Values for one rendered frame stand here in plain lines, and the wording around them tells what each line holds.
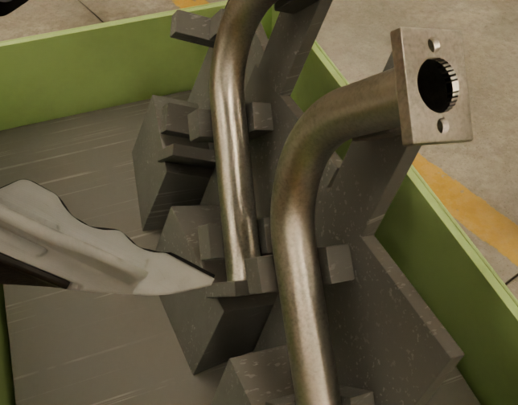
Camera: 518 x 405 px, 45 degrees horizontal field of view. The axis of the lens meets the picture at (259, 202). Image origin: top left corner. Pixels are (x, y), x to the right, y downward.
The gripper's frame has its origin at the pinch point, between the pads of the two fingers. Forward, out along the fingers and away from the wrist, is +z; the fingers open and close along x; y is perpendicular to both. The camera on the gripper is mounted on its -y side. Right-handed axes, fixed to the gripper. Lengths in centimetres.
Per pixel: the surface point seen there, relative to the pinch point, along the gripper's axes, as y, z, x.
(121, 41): -51, 14, 17
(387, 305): -7.8, 15.6, -12.1
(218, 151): -23.7, 12.5, 0.0
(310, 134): -7.3, 10.7, -1.0
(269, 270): -14.0, 10.7, -9.3
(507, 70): -133, 188, 35
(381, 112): -0.9, 10.8, -0.8
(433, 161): -123, 136, 3
